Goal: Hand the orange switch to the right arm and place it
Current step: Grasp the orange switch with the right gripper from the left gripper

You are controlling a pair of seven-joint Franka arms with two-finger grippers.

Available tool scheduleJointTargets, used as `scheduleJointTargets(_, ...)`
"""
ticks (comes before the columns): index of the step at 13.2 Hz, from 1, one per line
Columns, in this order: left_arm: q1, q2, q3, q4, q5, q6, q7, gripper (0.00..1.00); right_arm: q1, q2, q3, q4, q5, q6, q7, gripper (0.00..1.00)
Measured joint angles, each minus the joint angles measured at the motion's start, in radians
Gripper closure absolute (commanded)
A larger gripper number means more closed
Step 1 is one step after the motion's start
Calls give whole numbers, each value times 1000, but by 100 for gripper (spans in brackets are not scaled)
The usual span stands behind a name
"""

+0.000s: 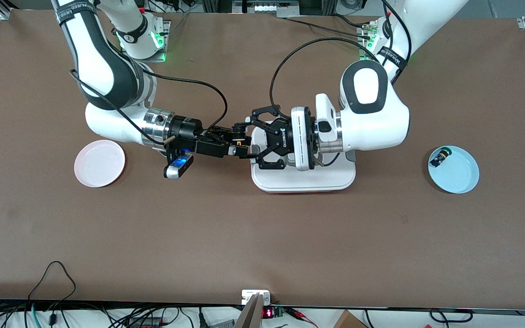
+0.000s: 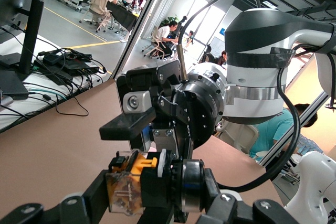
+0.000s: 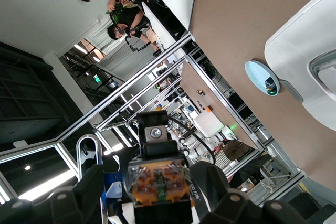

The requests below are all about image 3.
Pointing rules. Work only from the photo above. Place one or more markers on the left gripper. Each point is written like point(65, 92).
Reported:
point(115, 166)

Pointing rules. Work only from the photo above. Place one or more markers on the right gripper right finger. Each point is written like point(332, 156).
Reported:
point(236, 208)

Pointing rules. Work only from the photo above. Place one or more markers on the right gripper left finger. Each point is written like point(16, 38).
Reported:
point(52, 208)

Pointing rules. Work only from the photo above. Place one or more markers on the white office chair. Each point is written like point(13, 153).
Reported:
point(270, 179)

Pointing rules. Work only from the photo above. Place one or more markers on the person in striped shirt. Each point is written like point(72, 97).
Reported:
point(223, 158)

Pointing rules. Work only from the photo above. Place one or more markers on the white square box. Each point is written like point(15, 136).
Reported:
point(207, 124)

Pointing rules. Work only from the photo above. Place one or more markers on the small orange box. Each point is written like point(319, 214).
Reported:
point(209, 108)

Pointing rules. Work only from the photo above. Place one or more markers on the green exit sign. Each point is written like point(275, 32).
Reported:
point(96, 79)

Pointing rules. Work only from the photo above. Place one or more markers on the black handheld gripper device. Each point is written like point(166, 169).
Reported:
point(131, 47)

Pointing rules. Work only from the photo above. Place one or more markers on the black shelving unit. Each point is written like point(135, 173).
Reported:
point(26, 98)

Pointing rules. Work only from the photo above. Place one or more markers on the light blue round plate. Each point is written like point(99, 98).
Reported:
point(256, 74)

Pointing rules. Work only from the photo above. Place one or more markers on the person holding black device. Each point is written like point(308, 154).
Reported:
point(114, 32)

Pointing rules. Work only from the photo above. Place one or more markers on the white lunch box gray latches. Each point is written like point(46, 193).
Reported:
point(294, 51)

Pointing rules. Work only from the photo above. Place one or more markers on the aluminium frame cage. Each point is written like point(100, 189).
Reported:
point(118, 91)

